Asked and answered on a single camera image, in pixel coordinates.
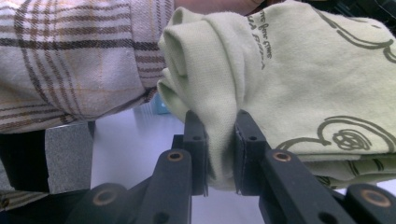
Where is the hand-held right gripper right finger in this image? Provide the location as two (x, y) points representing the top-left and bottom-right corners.
(233, 109), (273, 196)

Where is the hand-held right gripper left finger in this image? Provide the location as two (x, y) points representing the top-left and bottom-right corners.
(172, 110), (209, 197)

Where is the light blue plastic basket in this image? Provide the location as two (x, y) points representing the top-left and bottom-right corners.
(151, 92), (172, 116)

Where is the green printed baby romper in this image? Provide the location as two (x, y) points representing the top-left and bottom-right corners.
(157, 0), (396, 191)

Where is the white table board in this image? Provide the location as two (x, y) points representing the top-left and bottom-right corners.
(90, 102), (396, 224)

